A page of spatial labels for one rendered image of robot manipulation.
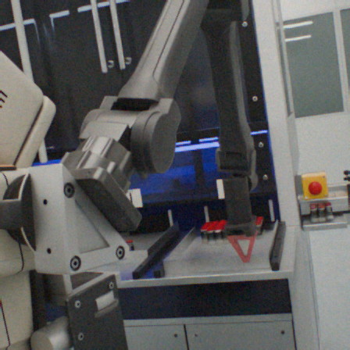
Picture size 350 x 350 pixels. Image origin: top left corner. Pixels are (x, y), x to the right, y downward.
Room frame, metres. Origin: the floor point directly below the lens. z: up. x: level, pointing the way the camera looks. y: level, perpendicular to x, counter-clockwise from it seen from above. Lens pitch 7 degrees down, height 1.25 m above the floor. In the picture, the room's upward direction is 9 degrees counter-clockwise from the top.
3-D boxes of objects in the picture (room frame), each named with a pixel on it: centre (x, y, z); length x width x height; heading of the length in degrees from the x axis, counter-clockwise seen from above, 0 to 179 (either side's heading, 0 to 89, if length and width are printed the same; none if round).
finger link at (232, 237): (1.13, -0.13, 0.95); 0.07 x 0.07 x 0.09; 74
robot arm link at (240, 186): (1.12, -0.13, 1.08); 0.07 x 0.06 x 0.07; 156
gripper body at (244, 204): (1.12, -0.13, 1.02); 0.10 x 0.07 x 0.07; 164
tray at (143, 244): (1.51, 0.19, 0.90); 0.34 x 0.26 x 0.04; 164
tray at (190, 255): (1.31, -0.11, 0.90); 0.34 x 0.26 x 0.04; 164
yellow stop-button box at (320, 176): (1.46, -0.41, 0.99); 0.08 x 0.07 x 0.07; 164
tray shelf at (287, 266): (1.39, 0.05, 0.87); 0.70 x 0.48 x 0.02; 74
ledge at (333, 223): (1.50, -0.44, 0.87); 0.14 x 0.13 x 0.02; 164
